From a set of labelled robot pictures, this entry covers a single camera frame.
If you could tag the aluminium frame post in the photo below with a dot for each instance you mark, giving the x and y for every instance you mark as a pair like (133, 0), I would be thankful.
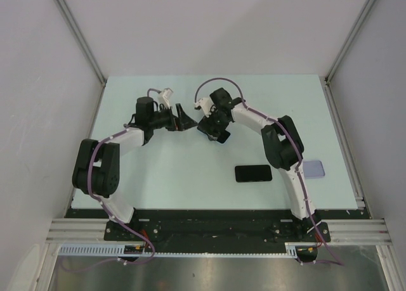
(359, 22)
(80, 39)

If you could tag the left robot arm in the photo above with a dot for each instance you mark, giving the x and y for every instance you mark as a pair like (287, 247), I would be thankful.
(97, 168)

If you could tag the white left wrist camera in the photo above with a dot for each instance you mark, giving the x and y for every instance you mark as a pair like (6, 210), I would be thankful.
(164, 97)

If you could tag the right aluminium frame post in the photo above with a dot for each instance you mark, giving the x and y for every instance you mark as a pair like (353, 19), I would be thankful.
(359, 22)

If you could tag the aluminium front rail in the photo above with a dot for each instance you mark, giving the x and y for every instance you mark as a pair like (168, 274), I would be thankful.
(343, 232)

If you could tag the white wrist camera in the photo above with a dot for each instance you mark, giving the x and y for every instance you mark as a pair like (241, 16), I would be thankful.
(164, 97)
(206, 105)

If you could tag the left aluminium frame post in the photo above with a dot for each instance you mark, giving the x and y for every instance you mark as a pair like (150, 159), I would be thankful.
(80, 39)

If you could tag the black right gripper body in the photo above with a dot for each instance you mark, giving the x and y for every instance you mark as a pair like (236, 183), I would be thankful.
(215, 117)

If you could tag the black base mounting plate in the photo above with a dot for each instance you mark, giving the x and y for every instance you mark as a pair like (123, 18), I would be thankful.
(217, 231)

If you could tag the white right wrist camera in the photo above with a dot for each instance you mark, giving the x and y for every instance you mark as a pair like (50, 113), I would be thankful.
(206, 105)

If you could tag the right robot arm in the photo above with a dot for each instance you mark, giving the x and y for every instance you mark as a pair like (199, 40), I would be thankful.
(281, 142)

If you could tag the lilac phone case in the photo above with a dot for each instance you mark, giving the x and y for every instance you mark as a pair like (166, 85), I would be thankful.
(313, 169)

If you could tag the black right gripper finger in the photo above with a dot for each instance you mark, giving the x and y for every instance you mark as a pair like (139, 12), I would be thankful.
(223, 136)
(211, 136)

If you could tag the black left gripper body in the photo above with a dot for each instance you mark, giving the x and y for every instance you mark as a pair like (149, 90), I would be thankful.
(170, 123)

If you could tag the phone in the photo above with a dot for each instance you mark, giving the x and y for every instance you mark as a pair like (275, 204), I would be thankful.
(253, 173)
(210, 128)

